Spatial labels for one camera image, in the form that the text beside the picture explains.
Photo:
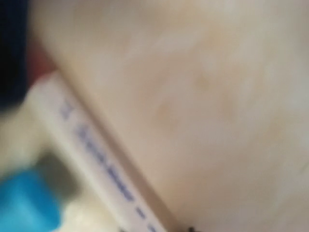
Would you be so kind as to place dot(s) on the black marker blue cap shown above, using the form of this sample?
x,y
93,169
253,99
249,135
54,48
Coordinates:
x,y
33,199

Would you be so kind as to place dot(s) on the navy blue student backpack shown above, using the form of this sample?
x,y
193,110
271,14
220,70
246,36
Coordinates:
x,y
14,73

